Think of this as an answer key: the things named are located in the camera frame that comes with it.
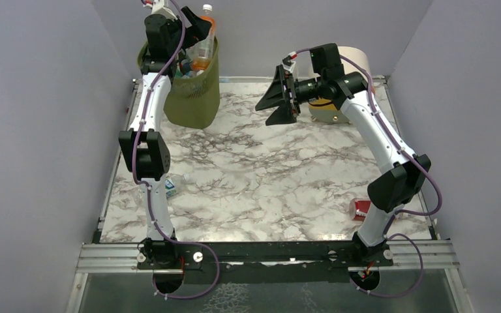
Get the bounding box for orange juice bottle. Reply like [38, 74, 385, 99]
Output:
[192, 4, 216, 72]

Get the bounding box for red gold drink can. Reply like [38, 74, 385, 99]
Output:
[349, 198, 371, 222]

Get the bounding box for dark green label bottle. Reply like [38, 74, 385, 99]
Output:
[164, 174, 192, 199]

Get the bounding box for blue white label bottle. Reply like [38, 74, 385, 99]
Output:
[175, 59, 204, 79]

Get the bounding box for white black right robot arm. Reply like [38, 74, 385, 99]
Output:
[255, 43, 431, 260]

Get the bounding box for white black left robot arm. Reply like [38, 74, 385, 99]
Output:
[118, 1, 211, 254]

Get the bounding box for green mesh waste bin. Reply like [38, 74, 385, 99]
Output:
[129, 15, 220, 132]

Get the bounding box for cream cylindrical drum container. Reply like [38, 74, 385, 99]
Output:
[308, 43, 371, 124]

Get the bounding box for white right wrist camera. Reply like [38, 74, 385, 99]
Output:
[282, 52, 298, 74]

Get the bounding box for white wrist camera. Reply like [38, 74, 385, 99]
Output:
[140, 0, 179, 20]
[282, 52, 298, 74]

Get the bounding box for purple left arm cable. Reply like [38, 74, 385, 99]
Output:
[130, 0, 221, 301]

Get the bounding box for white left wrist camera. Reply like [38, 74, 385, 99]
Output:
[140, 0, 179, 20]

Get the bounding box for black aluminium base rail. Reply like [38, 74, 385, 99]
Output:
[76, 240, 460, 285]

